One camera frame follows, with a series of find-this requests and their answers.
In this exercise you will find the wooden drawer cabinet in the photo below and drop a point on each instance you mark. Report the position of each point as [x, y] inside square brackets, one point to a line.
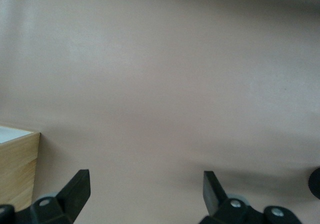
[17, 164]

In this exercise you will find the brown table cover sheet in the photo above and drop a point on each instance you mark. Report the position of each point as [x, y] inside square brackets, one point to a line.
[160, 83]

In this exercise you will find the black cylindrical object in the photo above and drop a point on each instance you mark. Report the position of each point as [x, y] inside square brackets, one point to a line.
[315, 184]

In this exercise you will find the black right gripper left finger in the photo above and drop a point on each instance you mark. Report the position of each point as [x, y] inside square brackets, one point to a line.
[67, 199]

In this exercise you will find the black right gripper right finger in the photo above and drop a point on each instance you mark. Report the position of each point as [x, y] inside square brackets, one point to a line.
[215, 199]

